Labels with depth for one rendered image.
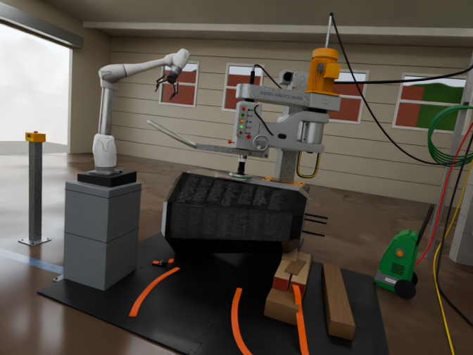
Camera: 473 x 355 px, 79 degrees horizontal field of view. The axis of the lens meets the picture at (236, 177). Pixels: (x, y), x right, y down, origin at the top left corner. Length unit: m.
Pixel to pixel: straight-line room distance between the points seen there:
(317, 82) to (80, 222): 2.30
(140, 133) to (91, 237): 8.43
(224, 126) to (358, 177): 4.29
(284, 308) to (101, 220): 1.47
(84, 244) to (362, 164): 7.64
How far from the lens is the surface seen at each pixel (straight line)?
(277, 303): 2.29
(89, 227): 2.45
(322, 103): 2.83
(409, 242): 3.10
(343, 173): 8.87
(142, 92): 10.73
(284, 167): 3.45
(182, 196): 2.70
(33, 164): 3.35
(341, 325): 2.32
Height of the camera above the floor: 1.33
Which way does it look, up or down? 9 degrees down
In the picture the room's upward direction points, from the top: 7 degrees clockwise
